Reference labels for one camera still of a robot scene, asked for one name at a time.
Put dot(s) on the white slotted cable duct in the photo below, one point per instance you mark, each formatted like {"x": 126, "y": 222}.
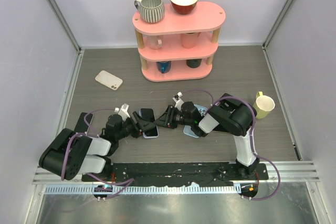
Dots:
{"x": 97, "y": 189}

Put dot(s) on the pink cup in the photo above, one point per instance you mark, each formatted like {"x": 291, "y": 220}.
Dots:
{"x": 189, "y": 40}

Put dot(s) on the yellow mug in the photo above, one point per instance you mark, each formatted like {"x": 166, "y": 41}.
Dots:
{"x": 263, "y": 105}

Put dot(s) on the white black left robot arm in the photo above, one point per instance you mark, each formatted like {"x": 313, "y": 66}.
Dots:
{"x": 72, "y": 153}

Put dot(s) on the blue mug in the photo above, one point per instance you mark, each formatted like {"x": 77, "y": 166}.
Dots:
{"x": 163, "y": 66}

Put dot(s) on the grey striped mug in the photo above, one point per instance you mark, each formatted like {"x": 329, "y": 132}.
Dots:
{"x": 151, "y": 11}

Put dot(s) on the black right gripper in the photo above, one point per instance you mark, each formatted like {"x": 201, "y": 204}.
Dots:
{"x": 166, "y": 120}

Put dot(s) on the black cup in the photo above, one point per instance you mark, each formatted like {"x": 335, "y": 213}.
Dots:
{"x": 193, "y": 63}

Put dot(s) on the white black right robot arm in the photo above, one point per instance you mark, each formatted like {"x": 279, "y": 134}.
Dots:
{"x": 231, "y": 114}

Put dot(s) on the red white bowl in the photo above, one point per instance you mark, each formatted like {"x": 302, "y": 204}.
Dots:
{"x": 183, "y": 7}

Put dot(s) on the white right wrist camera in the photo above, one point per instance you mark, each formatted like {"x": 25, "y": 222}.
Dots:
{"x": 178, "y": 100}

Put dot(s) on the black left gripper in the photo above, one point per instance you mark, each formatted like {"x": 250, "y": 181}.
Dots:
{"x": 140, "y": 125}

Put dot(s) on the aluminium front rail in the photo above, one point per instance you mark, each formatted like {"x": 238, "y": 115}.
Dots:
{"x": 298, "y": 171}

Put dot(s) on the light blue phone case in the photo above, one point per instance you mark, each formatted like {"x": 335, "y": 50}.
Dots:
{"x": 187, "y": 129}

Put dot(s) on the beige phone case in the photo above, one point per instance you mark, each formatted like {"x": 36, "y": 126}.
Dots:
{"x": 109, "y": 80}

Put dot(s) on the lavender phone case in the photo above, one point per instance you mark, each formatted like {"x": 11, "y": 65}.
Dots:
{"x": 148, "y": 115}

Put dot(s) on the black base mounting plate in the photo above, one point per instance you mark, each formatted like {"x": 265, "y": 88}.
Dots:
{"x": 181, "y": 174}

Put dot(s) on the pink three-tier shelf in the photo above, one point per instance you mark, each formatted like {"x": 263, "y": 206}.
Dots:
{"x": 206, "y": 19}

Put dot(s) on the black gold smartphone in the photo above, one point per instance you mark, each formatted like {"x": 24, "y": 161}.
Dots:
{"x": 220, "y": 129}

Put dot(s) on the pale pink mug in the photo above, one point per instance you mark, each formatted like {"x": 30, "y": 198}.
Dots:
{"x": 155, "y": 42}

